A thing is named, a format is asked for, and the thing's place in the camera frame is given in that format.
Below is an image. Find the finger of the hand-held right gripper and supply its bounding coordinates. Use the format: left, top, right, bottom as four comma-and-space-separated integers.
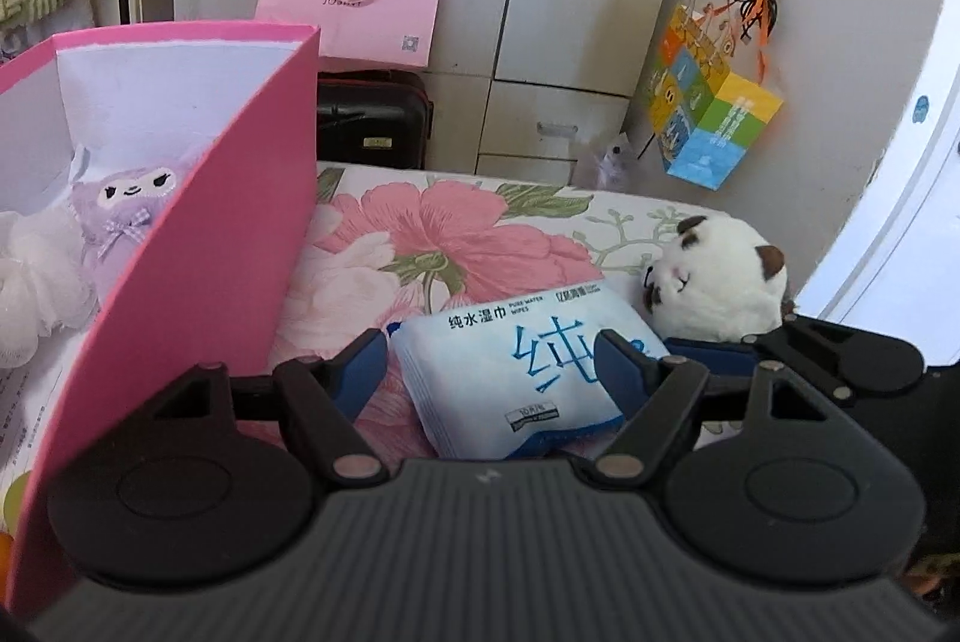
664, 314, 925, 403

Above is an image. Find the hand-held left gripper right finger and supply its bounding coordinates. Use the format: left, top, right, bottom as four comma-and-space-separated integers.
592, 328, 830, 485

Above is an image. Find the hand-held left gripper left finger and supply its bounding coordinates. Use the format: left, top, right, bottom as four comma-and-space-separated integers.
150, 328, 389, 487

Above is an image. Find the white brown-eared plush toy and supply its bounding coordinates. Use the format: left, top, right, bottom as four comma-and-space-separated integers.
641, 214, 788, 343

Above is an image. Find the white blue wet wipes pack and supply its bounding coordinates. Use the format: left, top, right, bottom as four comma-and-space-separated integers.
386, 278, 672, 461

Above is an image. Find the pink cardboard box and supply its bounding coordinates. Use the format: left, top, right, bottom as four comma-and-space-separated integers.
0, 23, 322, 617

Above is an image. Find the white mesh bath pouf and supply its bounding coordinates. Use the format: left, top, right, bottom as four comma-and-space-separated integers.
0, 208, 98, 369

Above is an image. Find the floral bed sheet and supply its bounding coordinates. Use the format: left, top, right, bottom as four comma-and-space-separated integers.
266, 160, 796, 463

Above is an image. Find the small grey plush toy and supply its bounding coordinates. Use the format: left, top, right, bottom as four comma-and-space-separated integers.
574, 133, 638, 191

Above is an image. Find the colourful paper gift bag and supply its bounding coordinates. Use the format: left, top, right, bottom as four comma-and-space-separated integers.
645, 0, 785, 191

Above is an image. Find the black suitcase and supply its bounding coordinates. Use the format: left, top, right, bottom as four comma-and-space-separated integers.
316, 70, 436, 170

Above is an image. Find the white door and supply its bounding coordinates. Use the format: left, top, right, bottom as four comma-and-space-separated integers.
795, 0, 960, 367

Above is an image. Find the purple plush toy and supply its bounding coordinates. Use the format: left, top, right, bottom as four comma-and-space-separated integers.
69, 158, 196, 272

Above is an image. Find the printed paper sheet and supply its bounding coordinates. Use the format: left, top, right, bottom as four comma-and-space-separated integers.
0, 342, 85, 538

